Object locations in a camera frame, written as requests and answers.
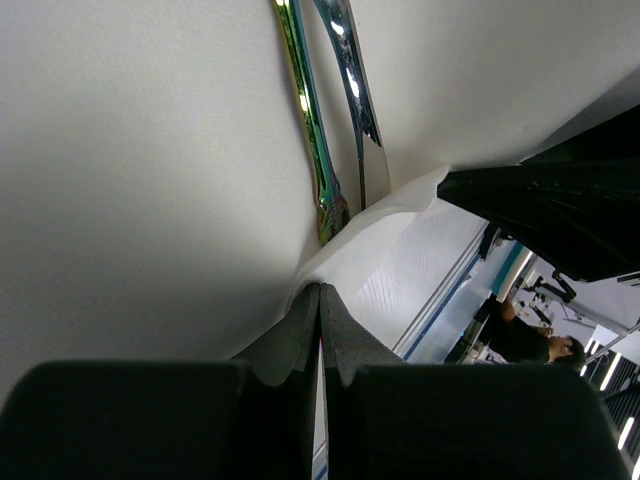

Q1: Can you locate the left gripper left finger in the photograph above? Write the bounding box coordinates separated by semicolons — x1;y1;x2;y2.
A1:
1;284;320;479

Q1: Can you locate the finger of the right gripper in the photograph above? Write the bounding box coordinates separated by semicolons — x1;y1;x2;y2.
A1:
437;108;639;282

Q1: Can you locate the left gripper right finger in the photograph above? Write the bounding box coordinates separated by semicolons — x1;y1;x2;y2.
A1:
319;284;631;479

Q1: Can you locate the iridescent gold spoon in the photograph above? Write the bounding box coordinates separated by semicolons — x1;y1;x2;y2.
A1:
273;0;350;245

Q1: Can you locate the white paper napkin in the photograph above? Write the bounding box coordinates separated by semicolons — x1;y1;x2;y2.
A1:
1;1;639;393

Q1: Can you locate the silver fork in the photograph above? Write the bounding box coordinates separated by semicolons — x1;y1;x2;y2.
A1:
314;0;391;209

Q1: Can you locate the person in black shirt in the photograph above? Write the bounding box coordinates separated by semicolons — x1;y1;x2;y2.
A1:
481;298;586;371

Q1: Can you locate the aluminium mounting rail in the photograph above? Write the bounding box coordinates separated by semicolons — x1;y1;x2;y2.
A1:
393;232;510;363

